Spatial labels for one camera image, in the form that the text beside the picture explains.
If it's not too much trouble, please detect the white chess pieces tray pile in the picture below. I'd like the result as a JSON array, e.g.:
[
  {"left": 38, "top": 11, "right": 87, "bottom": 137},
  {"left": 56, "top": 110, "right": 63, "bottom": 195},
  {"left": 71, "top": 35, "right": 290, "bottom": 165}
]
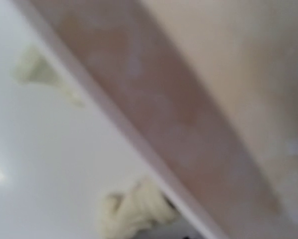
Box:
[{"left": 98, "top": 178, "right": 179, "bottom": 239}]

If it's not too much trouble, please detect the white plastic tray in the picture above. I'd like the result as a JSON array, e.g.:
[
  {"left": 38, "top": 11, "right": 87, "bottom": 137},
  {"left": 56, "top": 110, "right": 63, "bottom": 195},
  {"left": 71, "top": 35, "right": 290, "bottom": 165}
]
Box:
[{"left": 0, "top": 0, "right": 227, "bottom": 239}]

